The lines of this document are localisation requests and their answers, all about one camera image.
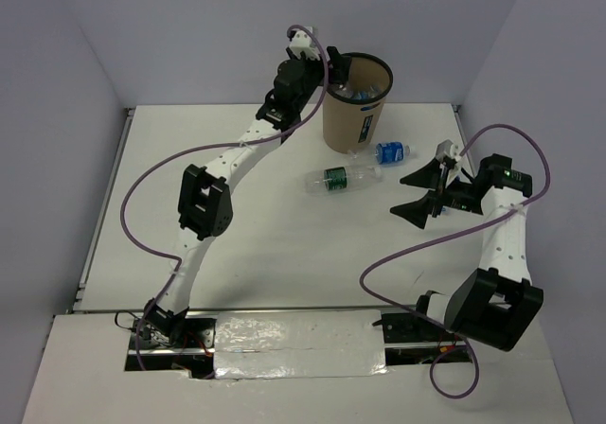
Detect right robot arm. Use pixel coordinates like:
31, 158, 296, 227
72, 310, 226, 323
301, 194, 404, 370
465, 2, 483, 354
390, 154, 544, 352

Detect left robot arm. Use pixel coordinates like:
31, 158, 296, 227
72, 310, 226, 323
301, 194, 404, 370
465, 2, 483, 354
143, 46, 351, 347

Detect shiny silver foil sheet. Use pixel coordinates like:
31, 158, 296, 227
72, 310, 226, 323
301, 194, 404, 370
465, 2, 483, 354
213, 309, 388, 380

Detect blue label bottle by bin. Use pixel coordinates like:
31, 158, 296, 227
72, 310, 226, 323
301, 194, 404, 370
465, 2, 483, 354
348, 141, 414, 166

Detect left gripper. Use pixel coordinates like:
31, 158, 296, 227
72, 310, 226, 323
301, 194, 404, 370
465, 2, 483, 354
286, 45, 351, 113

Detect brown cylindrical paper bin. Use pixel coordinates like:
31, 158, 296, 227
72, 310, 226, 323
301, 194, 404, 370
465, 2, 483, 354
323, 52, 393, 153

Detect green label clear bottle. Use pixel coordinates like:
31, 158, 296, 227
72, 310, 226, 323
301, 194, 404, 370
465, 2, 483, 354
304, 166, 383, 195

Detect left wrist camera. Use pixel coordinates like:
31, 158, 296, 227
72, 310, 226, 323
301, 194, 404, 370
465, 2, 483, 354
287, 26, 320, 61

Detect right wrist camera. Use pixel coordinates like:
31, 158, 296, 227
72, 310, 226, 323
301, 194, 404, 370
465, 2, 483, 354
435, 140, 461, 170

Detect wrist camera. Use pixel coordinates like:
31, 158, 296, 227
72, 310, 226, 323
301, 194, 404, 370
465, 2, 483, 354
287, 26, 320, 61
435, 140, 461, 170

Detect crushed blue label bottle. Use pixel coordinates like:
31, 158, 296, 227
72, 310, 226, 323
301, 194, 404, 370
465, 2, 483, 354
357, 84, 384, 100

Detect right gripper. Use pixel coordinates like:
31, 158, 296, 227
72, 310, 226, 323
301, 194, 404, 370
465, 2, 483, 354
390, 157, 485, 228

